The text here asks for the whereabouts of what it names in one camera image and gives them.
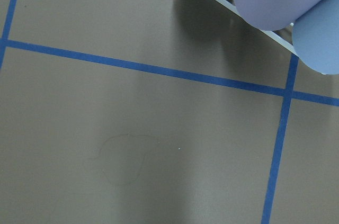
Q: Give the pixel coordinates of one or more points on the blue cup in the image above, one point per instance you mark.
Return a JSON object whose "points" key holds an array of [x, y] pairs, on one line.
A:
{"points": [[315, 37]]}

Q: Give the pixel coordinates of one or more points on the white wire cup rack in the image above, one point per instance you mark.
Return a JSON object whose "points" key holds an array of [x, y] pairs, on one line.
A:
{"points": [[279, 39]]}

